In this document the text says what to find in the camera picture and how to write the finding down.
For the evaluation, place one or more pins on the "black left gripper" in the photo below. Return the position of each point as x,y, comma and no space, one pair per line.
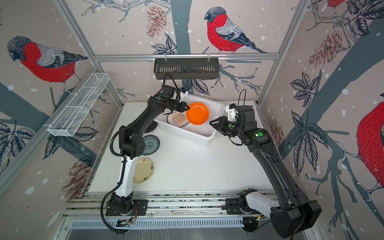
182,104

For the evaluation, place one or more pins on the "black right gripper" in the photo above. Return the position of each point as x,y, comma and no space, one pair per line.
222,124

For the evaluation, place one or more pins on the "white plate orange sunburst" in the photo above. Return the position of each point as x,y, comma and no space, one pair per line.
178,119

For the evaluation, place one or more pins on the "black glossy plate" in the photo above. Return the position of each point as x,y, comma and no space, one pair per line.
151,127

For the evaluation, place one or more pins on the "green blue floral plate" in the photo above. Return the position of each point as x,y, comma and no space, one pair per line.
152,144

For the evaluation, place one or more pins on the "cream yellow plate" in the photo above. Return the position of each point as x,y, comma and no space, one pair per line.
144,170

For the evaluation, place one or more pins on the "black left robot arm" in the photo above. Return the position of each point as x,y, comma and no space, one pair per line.
128,143

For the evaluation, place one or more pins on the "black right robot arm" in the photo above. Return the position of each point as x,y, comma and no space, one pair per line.
292,212

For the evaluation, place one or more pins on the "white plastic bin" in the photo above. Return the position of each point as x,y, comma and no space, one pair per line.
200,134

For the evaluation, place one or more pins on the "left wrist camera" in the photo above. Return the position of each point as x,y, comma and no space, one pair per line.
183,93

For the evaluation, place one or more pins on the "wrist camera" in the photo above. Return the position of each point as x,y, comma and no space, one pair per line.
232,112
183,93

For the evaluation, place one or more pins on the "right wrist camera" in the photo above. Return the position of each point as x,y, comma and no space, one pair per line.
232,112

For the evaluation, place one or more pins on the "black hanging wire basket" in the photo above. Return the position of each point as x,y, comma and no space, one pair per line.
187,68

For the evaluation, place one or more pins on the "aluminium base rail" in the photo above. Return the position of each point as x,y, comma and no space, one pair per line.
162,210

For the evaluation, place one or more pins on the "white wire mesh shelf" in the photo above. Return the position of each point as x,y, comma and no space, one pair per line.
80,103

